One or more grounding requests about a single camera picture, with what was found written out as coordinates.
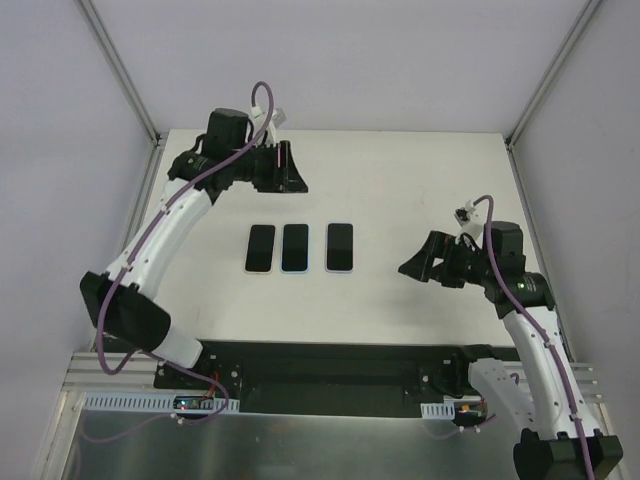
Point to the left aluminium frame post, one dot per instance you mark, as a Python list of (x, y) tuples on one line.
[(108, 48)]

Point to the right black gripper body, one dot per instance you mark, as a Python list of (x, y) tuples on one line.
[(443, 257)]

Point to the lavender phone case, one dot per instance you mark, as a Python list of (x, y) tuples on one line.
[(340, 272)]

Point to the left white slotted cable duct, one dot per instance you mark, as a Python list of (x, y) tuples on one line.
[(159, 403)]

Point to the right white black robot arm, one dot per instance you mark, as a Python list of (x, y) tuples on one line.
[(557, 436)]

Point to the aluminium frame post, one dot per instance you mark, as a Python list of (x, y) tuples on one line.
[(108, 48), (587, 14)]

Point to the clear translucent phone case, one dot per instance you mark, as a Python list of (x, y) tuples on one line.
[(260, 272)]

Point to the horizontal aluminium extrusion rail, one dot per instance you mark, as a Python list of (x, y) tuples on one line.
[(141, 372)]

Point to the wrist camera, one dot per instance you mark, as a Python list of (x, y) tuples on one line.
[(469, 220), (258, 118)]

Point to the white slotted cable duct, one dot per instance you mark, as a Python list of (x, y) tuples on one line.
[(444, 411), (159, 403)]

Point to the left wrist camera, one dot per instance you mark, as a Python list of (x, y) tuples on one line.
[(258, 118)]

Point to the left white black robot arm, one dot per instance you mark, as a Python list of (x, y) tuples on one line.
[(236, 147)]

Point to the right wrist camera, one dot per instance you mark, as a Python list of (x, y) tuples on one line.
[(469, 220)]

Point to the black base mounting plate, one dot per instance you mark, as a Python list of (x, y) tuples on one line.
[(387, 381)]

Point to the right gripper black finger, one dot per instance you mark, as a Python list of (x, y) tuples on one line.
[(436, 247), (422, 272)]

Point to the light blue phone case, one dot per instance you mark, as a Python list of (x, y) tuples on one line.
[(295, 273)]

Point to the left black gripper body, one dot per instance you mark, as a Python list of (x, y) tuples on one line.
[(275, 168)]

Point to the right white slotted cable duct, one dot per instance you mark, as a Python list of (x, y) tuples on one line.
[(444, 411)]

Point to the right aluminium frame post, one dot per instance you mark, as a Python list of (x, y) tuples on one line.
[(587, 14)]

